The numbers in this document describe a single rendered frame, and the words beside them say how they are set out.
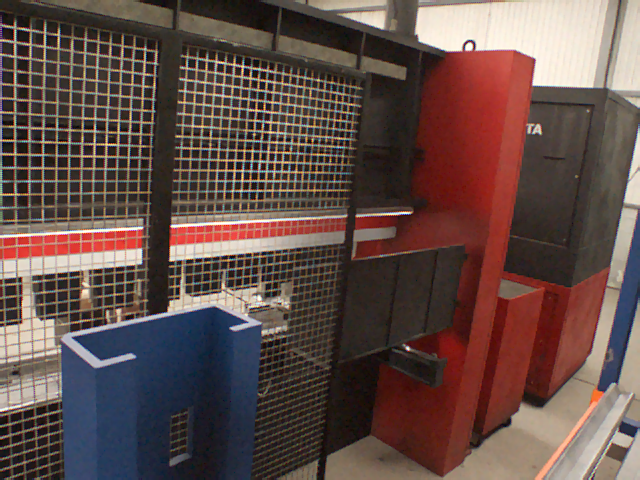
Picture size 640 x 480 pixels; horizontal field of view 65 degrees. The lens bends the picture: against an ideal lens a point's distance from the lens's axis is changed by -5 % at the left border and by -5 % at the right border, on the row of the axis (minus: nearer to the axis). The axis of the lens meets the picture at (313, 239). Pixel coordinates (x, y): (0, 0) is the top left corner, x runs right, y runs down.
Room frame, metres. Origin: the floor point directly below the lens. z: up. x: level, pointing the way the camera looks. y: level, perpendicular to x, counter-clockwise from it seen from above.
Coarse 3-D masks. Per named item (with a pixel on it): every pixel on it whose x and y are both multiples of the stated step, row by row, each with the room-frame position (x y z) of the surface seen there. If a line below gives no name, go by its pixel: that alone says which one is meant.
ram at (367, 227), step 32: (224, 224) 2.12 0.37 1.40; (256, 224) 2.24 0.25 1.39; (288, 224) 2.37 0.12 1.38; (384, 224) 2.85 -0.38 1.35; (0, 256) 1.53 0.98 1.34; (32, 256) 1.60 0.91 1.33; (64, 256) 1.67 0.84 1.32; (96, 256) 1.75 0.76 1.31; (128, 256) 1.83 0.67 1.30; (192, 256) 2.02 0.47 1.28
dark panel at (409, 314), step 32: (384, 256) 2.10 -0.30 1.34; (416, 256) 2.28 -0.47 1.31; (448, 256) 2.46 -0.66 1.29; (320, 288) 1.87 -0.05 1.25; (352, 288) 1.99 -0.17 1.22; (384, 288) 2.14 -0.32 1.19; (416, 288) 2.30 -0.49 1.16; (448, 288) 2.50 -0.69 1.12; (288, 320) 1.78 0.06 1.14; (320, 320) 1.87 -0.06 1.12; (352, 320) 2.01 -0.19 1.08; (384, 320) 2.16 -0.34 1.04; (416, 320) 2.33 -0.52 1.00; (448, 320) 2.53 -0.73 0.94; (320, 352) 1.88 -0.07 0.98; (352, 352) 2.03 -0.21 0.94
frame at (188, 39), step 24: (0, 0) 0.91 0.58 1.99; (24, 0) 0.93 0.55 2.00; (96, 24) 1.02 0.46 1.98; (120, 24) 1.06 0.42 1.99; (216, 48) 1.21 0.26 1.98; (240, 48) 1.26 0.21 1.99; (336, 72) 1.48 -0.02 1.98; (360, 72) 1.55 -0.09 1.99; (360, 96) 1.58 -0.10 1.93; (360, 120) 1.57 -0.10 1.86; (360, 144) 1.57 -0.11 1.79; (360, 168) 1.58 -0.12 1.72; (336, 312) 1.58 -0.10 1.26; (336, 336) 1.57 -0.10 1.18; (336, 360) 1.58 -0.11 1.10
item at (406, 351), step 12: (396, 348) 2.34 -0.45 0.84; (408, 348) 2.31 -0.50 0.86; (384, 360) 2.37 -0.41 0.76; (396, 360) 2.32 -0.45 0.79; (408, 360) 2.27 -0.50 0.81; (420, 360) 2.23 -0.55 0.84; (432, 360) 2.18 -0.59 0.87; (444, 360) 2.19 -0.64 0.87; (408, 372) 2.27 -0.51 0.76; (420, 372) 2.22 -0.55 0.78; (432, 372) 2.17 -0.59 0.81; (432, 384) 2.17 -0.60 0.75
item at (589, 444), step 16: (608, 400) 0.66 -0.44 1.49; (624, 400) 0.67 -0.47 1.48; (592, 416) 0.60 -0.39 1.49; (608, 416) 0.63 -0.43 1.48; (576, 432) 0.56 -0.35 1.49; (592, 432) 0.58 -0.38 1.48; (608, 432) 0.57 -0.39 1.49; (576, 448) 0.53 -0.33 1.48; (592, 448) 0.54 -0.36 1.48; (560, 464) 0.49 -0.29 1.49; (576, 464) 0.51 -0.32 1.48; (592, 464) 0.50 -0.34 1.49; (624, 464) 0.55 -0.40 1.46
